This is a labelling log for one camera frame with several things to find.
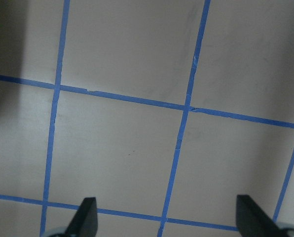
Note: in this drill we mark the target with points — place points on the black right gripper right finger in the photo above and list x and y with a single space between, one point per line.
252 221

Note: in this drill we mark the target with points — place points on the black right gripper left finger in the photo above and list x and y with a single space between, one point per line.
85 221

